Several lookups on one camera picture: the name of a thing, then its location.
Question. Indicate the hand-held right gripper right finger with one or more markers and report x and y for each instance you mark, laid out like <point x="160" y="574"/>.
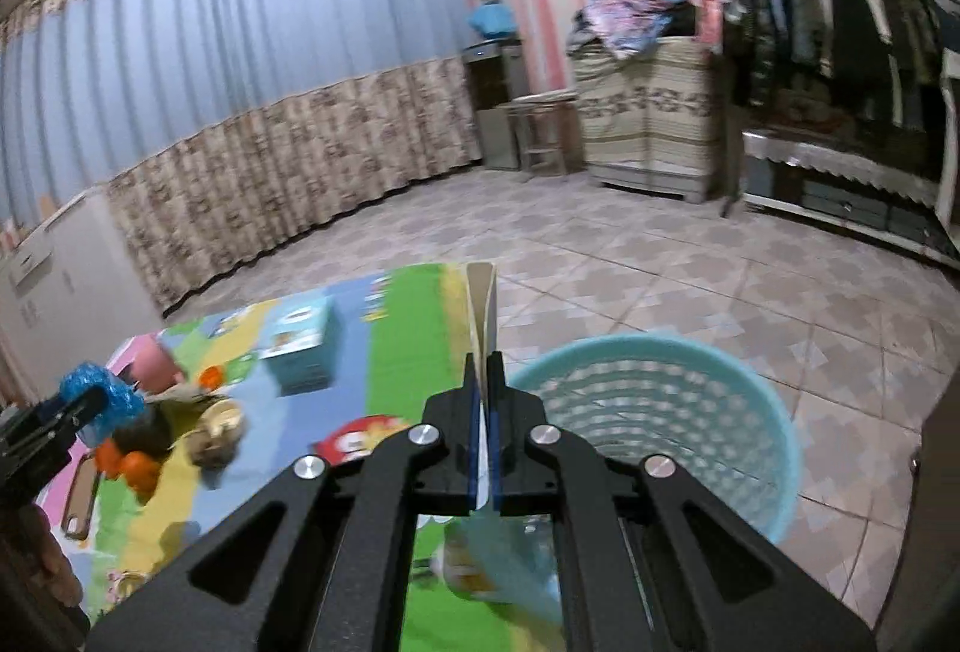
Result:
<point x="493" y="464"/>

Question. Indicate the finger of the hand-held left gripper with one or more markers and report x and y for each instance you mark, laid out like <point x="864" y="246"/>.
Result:
<point x="79" y="406"/>

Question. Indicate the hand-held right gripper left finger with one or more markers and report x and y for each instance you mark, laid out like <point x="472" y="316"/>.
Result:
<point x="472" y="464"/>

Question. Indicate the blue plastic wrapper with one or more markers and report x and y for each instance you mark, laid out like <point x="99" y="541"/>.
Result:
<point x="112" y="397"/>

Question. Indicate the orange peel piece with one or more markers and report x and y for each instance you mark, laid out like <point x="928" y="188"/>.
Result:
<point x="110" y="457"/>
<point x="212" y="378"/>

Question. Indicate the brown paper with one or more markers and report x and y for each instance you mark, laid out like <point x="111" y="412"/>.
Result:
<point x="217" y="431"/>

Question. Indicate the white card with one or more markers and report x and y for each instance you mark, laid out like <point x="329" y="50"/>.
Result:
<point x="480" y="310"/>

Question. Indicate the teal plastic mesh basket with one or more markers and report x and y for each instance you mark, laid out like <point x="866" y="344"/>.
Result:
<point x="675" y="412"/>

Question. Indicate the person's left hand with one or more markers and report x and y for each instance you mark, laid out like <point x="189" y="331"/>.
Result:
<point x="41" y="562"/>

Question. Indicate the dark smartphone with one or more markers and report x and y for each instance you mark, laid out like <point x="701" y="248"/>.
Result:
<point x="81" y="498"/>

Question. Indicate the pink cup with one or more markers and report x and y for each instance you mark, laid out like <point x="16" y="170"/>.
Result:
<point x="154" y="363"/>

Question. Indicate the orange toy pieces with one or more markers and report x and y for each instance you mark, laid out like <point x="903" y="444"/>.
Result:
<point x="142" y="474"/>

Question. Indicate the clear plastic wrapper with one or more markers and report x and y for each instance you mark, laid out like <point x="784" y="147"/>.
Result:
<point x="480" y="569"/>

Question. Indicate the white side cabinet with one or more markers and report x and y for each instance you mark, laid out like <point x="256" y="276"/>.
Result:
<point x="67" y="277"/>

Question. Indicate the colourful cartoon play mat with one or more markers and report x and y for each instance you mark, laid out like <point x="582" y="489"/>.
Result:
<point x="405" y="352"/>

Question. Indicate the light blue tissue box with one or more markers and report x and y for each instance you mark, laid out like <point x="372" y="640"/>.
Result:
<point x="300" y="352"/>

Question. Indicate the wooden stool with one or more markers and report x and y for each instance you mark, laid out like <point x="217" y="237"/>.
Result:
<point x="544" y="130"/>

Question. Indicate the grey water dispenser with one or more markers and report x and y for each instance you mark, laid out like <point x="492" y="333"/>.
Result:
<point x="495" y="104"/>

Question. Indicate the blue and floral curtain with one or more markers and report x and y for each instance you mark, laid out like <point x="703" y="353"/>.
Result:
<point x="225" y="59"/>

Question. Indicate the cloth covered cabinet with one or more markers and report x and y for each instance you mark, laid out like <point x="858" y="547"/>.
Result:
<point x="645" y="112"/>

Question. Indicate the low cabinet with lace cover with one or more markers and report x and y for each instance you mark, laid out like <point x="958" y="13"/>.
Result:
<point x="832" y="179"/>

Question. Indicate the pile of clothes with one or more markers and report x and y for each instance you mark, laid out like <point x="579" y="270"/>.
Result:
<point x="630" y="10"/>

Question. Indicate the pink hanging bag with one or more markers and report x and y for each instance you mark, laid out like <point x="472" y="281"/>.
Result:
<point x="710" y="6"/>

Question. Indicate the row of hanging clothes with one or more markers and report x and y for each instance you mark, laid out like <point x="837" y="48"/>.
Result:
<point x="840" y="36"/>

